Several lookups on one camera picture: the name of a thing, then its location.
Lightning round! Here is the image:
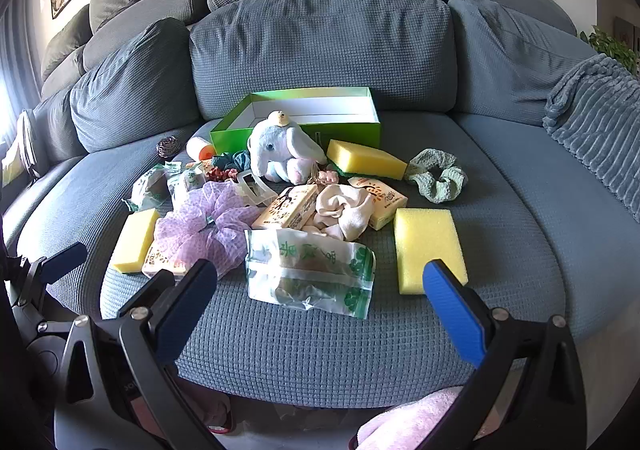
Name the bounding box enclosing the teal scrunchie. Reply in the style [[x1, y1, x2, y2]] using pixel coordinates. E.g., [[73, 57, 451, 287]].
[[210, 150, 253, 171]]

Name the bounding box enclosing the grey sofa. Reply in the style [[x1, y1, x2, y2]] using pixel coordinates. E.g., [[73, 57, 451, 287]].
[[0, 0, 640, 411]]

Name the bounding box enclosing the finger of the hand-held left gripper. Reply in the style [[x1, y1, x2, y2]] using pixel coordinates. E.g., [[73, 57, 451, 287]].
[[20, 242, 89, 311], [25, 317, 76, 347]]

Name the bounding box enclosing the yellow sponge with green scrub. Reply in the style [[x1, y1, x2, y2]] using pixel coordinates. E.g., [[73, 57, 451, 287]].
[[326, 140, 408, 181]]

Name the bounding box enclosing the white plastic hair clip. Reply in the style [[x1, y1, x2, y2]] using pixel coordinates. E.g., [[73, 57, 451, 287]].
[[235, 170, 279, 207]]

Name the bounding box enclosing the purple mesh bath pouf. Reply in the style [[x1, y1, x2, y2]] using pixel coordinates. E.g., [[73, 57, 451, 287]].
[[154, 180, 271, 279]]

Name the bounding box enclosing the beige tissue pack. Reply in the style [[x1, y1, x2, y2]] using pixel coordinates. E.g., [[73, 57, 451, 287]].
[[142, 242, 192, 279], [251, 185, 320, 231], [347, 176, 408, 231]]

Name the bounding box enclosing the green cardboard box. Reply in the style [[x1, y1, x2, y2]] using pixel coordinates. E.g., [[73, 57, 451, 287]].
[[210, 87, 383, 153]]

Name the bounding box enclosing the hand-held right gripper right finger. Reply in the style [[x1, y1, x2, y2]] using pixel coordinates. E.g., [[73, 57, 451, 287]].
[[421, 258, 587, 450]]

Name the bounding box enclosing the orange foam hair roller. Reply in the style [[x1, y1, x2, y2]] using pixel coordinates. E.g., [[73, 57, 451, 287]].
[[186, 136, 217, 161]]

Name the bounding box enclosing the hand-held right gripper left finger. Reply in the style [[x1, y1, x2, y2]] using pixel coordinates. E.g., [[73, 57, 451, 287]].
[[54, 257, 221, 450]]

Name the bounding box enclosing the green printed plastic bag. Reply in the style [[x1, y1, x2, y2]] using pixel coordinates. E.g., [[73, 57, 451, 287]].
[[122, 164, 173, 213], [167, 165, 207, 201], [244, 228, 376, 321]]

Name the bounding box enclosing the light green scrunchie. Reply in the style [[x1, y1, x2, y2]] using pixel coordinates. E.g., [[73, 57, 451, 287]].
[[404, 149, 468, 204]]

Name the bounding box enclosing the green potted plant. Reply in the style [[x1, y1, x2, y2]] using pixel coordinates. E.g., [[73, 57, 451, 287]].
[[577, 26, 640, 70]]

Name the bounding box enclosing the white cloth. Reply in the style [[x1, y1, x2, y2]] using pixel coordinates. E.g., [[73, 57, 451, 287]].
[[304, 184, 375, 241], [0, 110, 41, 185]]

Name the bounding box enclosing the striped grey pillow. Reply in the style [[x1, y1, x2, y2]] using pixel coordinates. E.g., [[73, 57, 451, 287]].
[[542, 52, 640, 223]]

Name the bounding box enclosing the pale blue plush elephant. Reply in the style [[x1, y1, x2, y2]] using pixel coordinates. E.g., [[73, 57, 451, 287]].
[[248, 110, 328, 183]]

